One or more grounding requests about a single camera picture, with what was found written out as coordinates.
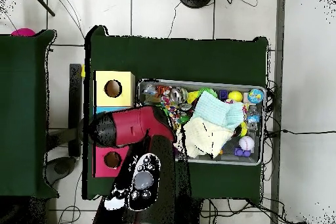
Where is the cream yellow cloth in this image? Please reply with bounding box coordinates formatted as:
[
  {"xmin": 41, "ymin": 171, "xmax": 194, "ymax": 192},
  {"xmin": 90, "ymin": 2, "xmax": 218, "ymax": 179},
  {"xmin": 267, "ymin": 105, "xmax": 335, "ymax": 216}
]
[{"xmin": 182, "ymin": 116, "xmax": 236, "ymax": 160}]

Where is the blue globe ball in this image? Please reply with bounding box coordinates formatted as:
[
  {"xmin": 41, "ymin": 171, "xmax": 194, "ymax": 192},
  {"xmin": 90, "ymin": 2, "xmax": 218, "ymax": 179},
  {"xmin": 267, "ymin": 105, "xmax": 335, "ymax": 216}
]
[{"xmin": 247, "ymin": 88, "xmax": 264, "ymax": 104}]

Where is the clear shallow mesh bin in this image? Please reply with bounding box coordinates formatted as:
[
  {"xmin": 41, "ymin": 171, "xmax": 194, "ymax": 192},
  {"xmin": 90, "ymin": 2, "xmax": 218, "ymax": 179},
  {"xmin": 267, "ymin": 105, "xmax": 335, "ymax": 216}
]
[{"xmin": 135, "ymin": 80, "xmax": 266, "ymax": 166}]

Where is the plain yellow ball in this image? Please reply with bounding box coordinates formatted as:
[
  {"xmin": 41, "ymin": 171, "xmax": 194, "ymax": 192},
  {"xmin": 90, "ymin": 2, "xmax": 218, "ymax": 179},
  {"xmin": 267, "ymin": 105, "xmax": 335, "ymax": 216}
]
[{"xmin": 228, "ymin": 90, "xmax": 244, "ymax": 104}]

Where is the magenta bowl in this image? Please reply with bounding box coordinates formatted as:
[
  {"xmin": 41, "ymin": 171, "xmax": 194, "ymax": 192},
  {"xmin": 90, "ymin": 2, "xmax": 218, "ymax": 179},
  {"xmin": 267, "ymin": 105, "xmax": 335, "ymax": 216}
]
[{"xmin": 11, "ymin": 28, "xmax": 37, "ymax": 37}]

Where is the crushed silver can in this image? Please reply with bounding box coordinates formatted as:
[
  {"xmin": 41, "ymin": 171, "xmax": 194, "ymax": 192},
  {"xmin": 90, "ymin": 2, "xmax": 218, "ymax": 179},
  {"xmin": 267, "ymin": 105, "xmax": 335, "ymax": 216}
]
[{"xmin": 170, "ymin": 87, "xmax": 189, "ymax": 104}]

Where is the black rod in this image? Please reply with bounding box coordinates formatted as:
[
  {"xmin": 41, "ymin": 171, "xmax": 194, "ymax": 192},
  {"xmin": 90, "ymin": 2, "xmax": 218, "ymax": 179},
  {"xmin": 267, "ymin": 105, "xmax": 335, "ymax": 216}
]
[{"xmin": 27, "ymin": 0, "xmax": 56, "ymax": 17}]

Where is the white baseball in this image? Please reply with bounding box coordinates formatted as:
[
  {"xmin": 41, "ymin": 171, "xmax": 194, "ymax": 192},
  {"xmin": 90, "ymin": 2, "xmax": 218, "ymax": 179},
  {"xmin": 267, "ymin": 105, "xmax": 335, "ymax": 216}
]
[{"xmin": 238, "ymin": 135, "xmax": 255, "ymax": 152}]

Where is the side table with green cloth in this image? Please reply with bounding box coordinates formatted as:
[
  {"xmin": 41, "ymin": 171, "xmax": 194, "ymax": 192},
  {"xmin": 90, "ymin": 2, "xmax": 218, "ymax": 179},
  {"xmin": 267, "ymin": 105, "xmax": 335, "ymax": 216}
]
[{"xmin": 0, "ymin": 29, "xmax": 58, "ymax": 198}]

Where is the wooden box with three holes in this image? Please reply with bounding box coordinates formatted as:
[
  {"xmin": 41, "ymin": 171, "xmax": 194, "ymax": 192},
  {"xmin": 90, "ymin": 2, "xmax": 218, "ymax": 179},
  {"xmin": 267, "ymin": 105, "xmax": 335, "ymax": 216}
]
[{"xmin": 93, "ymin": 70, "xmax": 137, "ymax": 179}]

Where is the mint green cloth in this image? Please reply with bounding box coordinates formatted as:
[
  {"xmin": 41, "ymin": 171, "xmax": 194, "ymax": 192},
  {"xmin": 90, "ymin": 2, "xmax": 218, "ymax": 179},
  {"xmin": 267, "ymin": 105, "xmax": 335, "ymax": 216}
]
[{"xmin": 193, "ymin": 91, "xmax": 245, "ymax": 130}]

